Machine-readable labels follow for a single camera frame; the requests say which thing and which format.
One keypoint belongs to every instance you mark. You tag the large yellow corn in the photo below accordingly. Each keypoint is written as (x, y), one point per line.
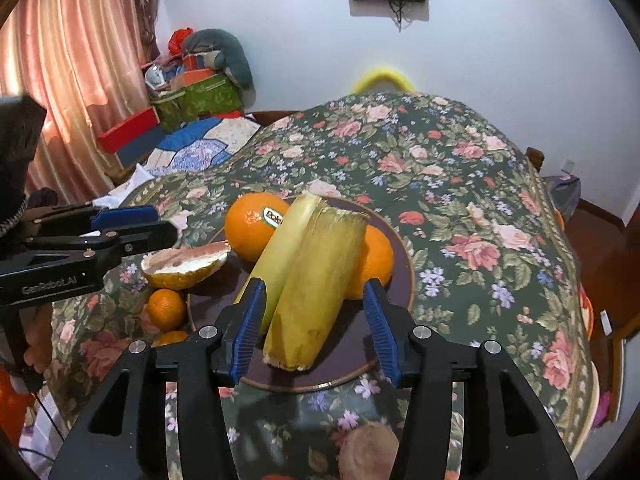
(317, 280)

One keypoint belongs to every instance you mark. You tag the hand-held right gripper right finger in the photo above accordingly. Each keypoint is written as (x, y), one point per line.
(382, 330)

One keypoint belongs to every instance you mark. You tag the plain orange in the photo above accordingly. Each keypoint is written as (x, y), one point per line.
(375, 260)

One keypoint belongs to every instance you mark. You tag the small tangerine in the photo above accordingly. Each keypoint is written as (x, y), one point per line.
(172, 337)
(166, 309)

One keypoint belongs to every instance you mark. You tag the floral tablecloth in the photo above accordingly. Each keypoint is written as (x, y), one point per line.
(450, 185)

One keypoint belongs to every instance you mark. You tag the grey bag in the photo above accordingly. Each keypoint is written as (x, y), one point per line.
(562, 195)

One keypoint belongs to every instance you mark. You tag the grey plush toy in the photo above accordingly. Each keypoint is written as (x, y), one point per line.
(235, 57)

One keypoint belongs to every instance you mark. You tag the dark brown round plate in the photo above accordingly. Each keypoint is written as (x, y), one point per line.
(395, 270)

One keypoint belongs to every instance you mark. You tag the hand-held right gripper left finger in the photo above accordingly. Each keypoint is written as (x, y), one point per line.
(246, 330)

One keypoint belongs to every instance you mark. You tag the red flat box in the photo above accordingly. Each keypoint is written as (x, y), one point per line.
(127, 127)

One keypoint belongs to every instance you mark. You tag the pomelo piece with peel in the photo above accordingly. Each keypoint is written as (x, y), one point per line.
(185, 262)

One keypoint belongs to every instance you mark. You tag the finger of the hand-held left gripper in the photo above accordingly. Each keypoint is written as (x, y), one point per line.
(125, 215)
(145, 237)

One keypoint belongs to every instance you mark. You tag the orange red box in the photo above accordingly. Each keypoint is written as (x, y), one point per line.
(192, 76)

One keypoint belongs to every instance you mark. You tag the person's left hand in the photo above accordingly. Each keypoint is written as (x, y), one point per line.
(39, 335)

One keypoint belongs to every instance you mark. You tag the pink curtain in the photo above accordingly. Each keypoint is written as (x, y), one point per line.
(85, 75)

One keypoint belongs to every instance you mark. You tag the slim green corn in husk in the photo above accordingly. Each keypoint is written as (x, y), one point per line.
(285, 255)

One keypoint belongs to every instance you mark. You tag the blue flat box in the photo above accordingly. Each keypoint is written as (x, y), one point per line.
(142, 145)

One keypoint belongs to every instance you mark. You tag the blue patchwork quilt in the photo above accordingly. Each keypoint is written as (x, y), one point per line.
(210, 142)

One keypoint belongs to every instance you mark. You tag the red plush item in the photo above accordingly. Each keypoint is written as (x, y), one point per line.
(177, 41)

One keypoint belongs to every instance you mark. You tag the orange with sticker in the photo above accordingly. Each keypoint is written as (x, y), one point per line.
(247, 230)

